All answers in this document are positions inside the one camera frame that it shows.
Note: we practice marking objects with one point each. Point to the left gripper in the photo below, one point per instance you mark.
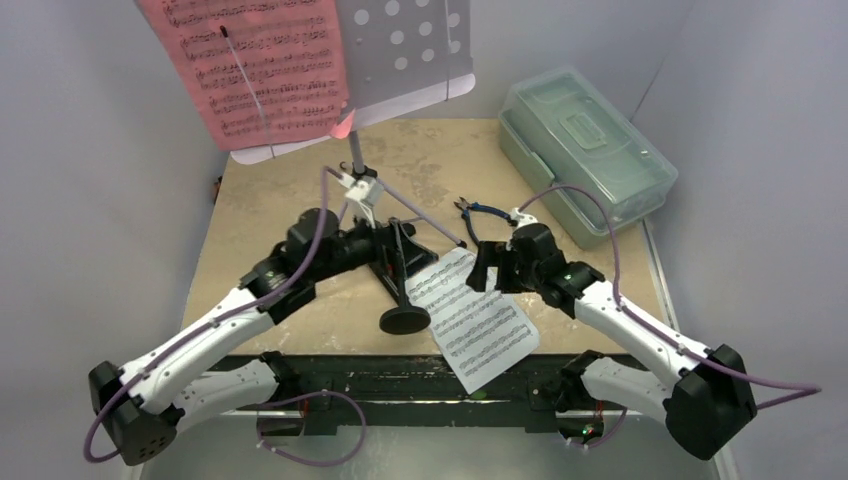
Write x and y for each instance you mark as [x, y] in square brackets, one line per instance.
[395, 253]

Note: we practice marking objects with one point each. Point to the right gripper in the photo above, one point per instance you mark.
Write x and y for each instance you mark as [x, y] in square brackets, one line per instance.
[496, 266]

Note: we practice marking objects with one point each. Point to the lilac folding music stand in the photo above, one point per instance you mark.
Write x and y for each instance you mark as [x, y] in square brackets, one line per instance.
[400, 56]

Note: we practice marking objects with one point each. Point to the pink sheet music page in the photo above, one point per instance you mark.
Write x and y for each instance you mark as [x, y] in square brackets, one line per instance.
[259, 73]

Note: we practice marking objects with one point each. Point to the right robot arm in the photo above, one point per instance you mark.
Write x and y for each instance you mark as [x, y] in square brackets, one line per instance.
[699, 394]

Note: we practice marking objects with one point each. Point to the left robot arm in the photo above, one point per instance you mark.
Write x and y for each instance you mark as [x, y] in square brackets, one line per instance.
[142, 405]

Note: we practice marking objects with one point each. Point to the black desktop microphone stand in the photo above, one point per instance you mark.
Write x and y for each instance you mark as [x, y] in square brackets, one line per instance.
[405, 318]

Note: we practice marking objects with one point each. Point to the white sheet music page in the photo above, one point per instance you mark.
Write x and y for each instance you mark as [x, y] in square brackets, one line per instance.
[480, 334]

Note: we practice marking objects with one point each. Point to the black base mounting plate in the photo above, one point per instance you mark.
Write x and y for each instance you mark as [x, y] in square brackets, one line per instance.
[543, 393]

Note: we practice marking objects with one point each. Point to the clear plastic storage box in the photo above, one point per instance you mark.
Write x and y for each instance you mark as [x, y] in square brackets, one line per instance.
[557, 128]

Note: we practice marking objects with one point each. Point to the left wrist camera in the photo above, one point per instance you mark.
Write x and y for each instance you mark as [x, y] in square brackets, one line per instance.
[362, 196]

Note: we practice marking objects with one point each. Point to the aluminium rail frame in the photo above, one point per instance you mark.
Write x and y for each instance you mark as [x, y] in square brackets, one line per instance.
[487, 342]

